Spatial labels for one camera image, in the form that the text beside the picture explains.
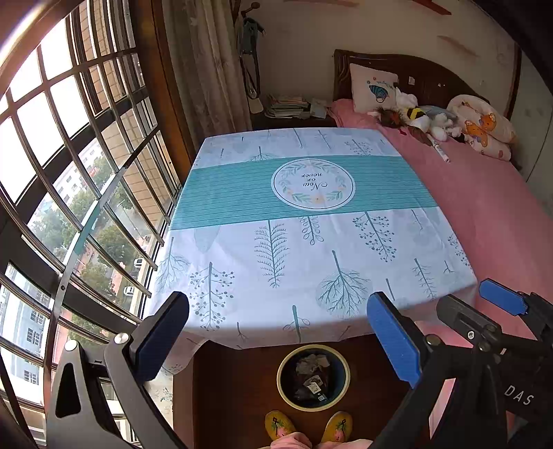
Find stack of books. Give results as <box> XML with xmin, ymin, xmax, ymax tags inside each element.
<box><xmin>264</xmin><ymin>94</ymin><xmax>311</xmax><ymax>119</ymax></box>

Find blue hanging bag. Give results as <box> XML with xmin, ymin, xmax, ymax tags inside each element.
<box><xmin>237</xmin><ymin>2</ymin><xmax>265</xmax><ymax>100</ymax></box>

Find orange bear cushion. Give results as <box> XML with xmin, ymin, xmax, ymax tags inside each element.
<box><xmin>446</xmin><ymin>94</ymin><xmax>517</xmax><ymax>161</ymax></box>

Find brown feather toy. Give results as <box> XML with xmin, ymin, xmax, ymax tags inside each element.
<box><xmin>367</xmin><ymin>106</ymin><xmax>409</xmax><ymax>128</ymax></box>

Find round waste bin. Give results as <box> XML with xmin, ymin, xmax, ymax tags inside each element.
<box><xmin>276</xmin><ymin>344</ymin><xmax>350</xmax><ymax>412</ymax></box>

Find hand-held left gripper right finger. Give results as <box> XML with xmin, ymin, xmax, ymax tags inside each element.
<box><xmin>366</xmin><ymin>291</ymin><xmax>509</xmax><ymax>449</ymax></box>

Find teal leaf print tablecloth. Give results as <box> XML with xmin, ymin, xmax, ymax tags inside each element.
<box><xmin>144</xmin><ymin>126</ymin><xmax>479</xmax><ymax>432</ymax></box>

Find dark wooden nightstand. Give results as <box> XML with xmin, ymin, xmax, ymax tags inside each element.
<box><xmin>251</xmin><ymin>110</ymin><xmax>342</xmax><ymax>130</ymax></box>

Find bee plush toy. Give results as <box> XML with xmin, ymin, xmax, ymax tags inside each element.
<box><xmin>404</xmin><ymin>106</ymin><xmax>433</xmax><ymax>128</ymax></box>

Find white printed pillow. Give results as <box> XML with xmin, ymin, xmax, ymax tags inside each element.
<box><xmin>349</xmin><ymin>63</ymin><xmax>399</xmax><ymax>114</ymax></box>

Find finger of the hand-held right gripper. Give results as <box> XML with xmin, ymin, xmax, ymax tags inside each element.
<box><xmin>479</xmin><ymin>278</ymin><xmax>553</xmax><ymax>342</ymax></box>
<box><xmin>435</xmin><ymin>294</ymin><xmax>504</xmax><ymax>353</ymax></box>

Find person's legs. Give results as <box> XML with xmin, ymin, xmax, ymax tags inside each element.
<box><xmin>270</xmin><ymin>432</ymin><xmax>376</xmax><ymax>449</ymax></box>

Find window with metal grille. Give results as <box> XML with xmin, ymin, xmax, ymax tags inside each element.
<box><xmin>0</xmin><ymin>0</ymin><xmax>182</xmax><ymax>449</ymax></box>

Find pink bed sheet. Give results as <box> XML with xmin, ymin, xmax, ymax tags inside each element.
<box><xmin>330</xmin><ymin>98</ymin><xmax>553</xmax><ymax>432</ymax></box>

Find grey white plush toy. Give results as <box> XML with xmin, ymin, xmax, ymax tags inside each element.
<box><xmin>421</xmin><ymin>106</ymin><xmax>465</xmax><ymax>141</ymax></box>

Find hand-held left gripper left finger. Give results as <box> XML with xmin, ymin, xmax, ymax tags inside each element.
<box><xmin>43</xmin><ymin>290</ymin><xmax>191</xmax><ymax>449</ymax></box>

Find beige curtain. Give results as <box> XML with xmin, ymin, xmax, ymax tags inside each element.
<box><xmin>162</xmin><ymin>0</ymin><xmax>253</xmax><ymax>134</ymax></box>

